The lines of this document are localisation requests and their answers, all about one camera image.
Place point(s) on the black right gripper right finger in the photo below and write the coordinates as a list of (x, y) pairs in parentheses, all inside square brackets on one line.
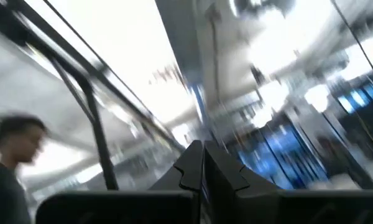
[(223, 180)]

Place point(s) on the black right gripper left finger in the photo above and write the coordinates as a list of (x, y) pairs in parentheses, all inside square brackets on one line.
[(188, 171)]

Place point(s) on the person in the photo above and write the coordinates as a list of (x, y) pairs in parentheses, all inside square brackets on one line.
[(15, 140)]

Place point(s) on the black overhead rig frame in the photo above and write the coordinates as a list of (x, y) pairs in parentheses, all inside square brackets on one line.
[(101, 146)]

